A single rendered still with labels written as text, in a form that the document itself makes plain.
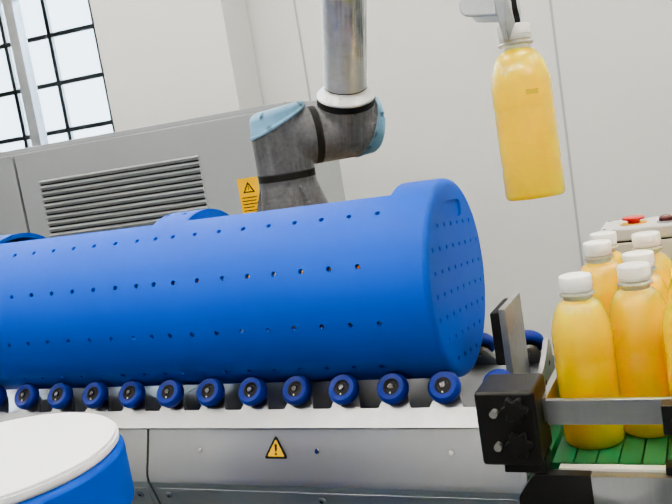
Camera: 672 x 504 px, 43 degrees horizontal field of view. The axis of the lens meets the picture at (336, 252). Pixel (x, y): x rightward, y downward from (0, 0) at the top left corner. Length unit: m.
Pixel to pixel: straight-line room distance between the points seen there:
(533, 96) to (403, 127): 2.98
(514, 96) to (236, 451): 0.66
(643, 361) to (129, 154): 2.29
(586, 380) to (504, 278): 2.98
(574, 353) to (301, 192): 0.78
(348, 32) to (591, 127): 2.40
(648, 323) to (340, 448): 0.46
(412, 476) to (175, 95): 3.08
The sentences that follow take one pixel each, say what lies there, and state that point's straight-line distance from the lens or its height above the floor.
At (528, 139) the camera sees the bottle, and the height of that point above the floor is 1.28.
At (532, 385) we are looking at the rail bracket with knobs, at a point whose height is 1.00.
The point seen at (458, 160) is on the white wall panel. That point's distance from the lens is 3.96.
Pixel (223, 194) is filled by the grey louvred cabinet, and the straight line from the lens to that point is 2.92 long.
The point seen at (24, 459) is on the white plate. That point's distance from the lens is 0.98.
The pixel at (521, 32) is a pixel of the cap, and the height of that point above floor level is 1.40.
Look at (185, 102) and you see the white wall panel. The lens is 4.04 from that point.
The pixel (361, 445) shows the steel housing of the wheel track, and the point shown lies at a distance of 1.22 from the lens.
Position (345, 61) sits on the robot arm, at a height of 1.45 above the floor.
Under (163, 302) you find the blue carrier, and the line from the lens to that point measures 1.28.
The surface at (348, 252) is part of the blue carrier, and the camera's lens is 1.14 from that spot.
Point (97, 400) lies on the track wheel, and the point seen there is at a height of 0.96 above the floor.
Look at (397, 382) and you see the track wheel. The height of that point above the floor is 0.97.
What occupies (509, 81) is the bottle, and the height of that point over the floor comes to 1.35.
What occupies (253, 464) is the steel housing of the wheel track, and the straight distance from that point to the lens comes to 1.30.
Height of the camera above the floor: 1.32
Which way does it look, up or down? 8 degrees down
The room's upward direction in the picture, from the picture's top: 9 degrees counter-clockwise
